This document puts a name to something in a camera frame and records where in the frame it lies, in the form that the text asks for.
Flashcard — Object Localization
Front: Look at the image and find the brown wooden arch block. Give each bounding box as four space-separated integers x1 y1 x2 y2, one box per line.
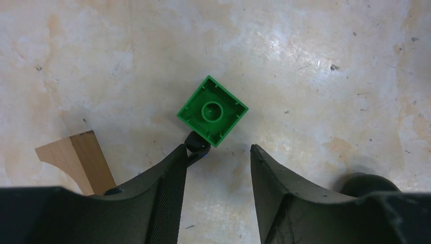
35 130 116 196

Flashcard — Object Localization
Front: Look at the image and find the green block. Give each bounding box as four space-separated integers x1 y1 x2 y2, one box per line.
177 75 249 147

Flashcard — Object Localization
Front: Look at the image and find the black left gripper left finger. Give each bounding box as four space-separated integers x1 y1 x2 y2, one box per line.
1 144 188 243

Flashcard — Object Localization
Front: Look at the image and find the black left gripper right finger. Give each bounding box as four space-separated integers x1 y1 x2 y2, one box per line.
250 144 430 243

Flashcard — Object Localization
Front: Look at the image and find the black stem earbud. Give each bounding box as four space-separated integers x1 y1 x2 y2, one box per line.
184 131 211 167

